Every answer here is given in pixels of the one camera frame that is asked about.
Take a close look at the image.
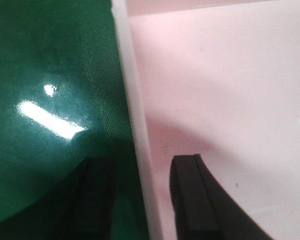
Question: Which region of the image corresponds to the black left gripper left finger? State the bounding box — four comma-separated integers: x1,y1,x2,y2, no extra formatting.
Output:
48,157,116,240

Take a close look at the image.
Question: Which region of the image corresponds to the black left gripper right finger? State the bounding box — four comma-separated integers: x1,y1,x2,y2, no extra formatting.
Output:
169,154,271,240

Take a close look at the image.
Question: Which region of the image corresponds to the pink plastic bin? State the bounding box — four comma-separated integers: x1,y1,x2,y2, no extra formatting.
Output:
111,0,300,240

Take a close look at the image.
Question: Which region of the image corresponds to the green circular conveyor belt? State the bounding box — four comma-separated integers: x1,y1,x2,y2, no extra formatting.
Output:
0,0,149,240

